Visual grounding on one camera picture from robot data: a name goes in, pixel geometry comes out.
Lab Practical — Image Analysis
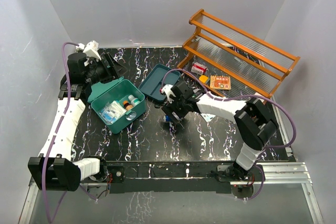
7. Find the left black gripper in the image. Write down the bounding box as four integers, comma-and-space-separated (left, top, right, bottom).
85, 53, 128, 86

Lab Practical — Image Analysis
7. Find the blue white bandage roll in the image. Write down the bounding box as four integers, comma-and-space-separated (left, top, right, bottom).
164, 115, 171, 122

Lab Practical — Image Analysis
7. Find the blue white bandage packet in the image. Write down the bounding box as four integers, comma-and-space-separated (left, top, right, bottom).
99, 101, 127, 125

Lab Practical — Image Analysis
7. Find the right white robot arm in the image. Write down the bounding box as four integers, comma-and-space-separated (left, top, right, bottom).
160, 81, 279, 180

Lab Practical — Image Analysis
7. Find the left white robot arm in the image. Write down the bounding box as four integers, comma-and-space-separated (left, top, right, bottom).
28, 51, 126, 191

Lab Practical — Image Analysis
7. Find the green medicine kit box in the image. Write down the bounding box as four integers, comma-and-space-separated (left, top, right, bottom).
88, 77, 146, 134

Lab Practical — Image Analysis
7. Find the white green medicine bottle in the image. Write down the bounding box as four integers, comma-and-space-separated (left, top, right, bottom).
128, 95, 141, 106

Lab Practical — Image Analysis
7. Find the red white medicine box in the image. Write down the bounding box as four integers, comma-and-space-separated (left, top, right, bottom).
191, 62, 207, 75

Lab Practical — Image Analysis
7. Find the orange cap medicine bottle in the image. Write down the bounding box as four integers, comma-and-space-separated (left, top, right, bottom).
123, 100, 133, 111

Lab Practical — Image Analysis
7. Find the yellow grey sponge block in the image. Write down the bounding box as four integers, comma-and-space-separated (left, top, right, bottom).
199, 75, 210, 83

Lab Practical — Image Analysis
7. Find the orange spiral notepad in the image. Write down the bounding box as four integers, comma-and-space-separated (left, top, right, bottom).
210, 76, 231, 90

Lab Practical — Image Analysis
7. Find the orange wooden shelf rack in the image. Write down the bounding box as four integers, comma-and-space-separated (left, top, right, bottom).
178, 9, 300, 98

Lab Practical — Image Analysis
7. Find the black front base bar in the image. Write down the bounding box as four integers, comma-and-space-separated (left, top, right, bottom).
78, 161, 266, 195

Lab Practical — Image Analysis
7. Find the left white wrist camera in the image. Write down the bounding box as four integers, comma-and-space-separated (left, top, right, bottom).
76, 40, 101, 66

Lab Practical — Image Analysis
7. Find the aluminium frame rail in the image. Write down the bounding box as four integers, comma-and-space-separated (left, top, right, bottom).
18, 162, 324, 224

